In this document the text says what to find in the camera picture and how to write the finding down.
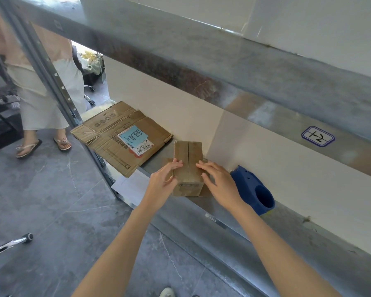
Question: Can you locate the black low table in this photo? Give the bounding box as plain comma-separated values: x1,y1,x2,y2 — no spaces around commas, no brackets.
0,52,25,155

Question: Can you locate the white shipping label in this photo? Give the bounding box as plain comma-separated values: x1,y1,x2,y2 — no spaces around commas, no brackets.
117,130,155,157

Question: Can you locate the person's right forearm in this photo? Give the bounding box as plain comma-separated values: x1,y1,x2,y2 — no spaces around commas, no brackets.
230,199,344,297

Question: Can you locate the chrome chair leg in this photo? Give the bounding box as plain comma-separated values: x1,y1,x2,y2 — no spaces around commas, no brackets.
0,233,34,263

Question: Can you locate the grey metal shelf rack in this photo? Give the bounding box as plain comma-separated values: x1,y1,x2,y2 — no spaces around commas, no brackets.
0,0,371,297

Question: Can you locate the blue plastic holder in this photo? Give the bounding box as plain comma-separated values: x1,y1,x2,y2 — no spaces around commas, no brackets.
229,165,276,216

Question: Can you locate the person's left forearm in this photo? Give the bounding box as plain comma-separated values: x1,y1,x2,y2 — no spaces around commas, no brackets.
71,196,169,297

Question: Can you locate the black office chair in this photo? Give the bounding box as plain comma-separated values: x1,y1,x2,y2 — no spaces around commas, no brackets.
72,46,96,106

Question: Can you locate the yellow-green bag pile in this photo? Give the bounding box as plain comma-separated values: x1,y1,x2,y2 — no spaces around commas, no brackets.
80,50,105,84

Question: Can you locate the blue paper note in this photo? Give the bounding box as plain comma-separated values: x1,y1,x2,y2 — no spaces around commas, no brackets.
117,125,149,148

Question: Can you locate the white paper sheet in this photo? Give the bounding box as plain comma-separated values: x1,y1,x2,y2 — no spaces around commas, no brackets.
111,169,151,208

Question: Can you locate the small grey rack label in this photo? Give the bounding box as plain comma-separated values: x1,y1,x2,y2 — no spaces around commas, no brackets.
205,213,228,230

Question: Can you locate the person's right hand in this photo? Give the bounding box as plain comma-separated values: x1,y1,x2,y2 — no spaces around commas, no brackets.
195,161,247,214

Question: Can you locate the person's left hand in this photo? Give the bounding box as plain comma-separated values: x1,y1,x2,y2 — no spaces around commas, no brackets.
141,158,184,211

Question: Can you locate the small brown cardboard box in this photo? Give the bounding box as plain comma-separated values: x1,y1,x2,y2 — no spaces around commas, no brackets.
163,140,211,198

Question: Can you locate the white blue-edged rack label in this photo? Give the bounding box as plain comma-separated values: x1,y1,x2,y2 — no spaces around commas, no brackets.
301,126,336,148

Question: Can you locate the flattened brown cardboard box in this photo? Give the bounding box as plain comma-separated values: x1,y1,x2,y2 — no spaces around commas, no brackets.
70,101,174,178

